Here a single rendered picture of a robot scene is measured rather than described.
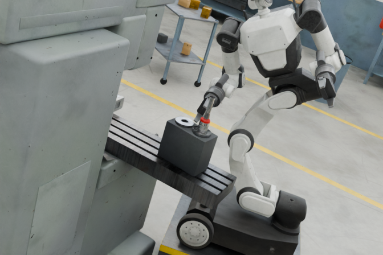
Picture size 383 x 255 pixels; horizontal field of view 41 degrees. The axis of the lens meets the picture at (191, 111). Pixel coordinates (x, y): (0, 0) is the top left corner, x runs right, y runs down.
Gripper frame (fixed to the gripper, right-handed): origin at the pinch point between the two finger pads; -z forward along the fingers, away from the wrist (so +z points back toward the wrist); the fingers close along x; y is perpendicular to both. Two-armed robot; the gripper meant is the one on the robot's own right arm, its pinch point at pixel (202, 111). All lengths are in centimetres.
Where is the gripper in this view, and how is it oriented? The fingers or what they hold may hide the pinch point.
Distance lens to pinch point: 242.9
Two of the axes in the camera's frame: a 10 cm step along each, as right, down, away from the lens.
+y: 8.1, 5.8, -0.6
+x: 4.0, -6.4, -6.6
